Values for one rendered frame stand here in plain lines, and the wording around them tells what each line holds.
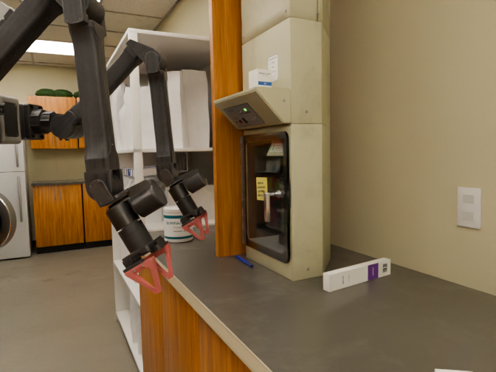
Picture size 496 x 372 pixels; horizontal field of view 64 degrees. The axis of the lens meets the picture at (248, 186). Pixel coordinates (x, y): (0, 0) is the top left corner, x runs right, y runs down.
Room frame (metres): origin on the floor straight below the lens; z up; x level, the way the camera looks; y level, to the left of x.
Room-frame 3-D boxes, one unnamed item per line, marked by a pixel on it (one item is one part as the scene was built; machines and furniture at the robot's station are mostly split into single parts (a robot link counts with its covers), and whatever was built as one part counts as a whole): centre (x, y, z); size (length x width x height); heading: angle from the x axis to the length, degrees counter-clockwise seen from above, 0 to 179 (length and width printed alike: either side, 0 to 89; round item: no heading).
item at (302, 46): (1.35, -0.17, 1.33); 0.32 x 0.25 x 0.77; 26
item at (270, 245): (1.30, -0.05, 1.19); 0.30 x 0.01 x 0.40; 26
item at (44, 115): (1.39, 0.71, 1.45); 0.09 x 0.08 x 0.12; 176
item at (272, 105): (1.27, -0.01, 1.46); 0.32 x 0.12 x 0.10; 26
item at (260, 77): (1.20, -0.04, 1.54); 0.05 x 0.05 x 0.06; 31
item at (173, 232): (1.77, 0.32, 1.02); 0.13 x 0.13 x 0.15
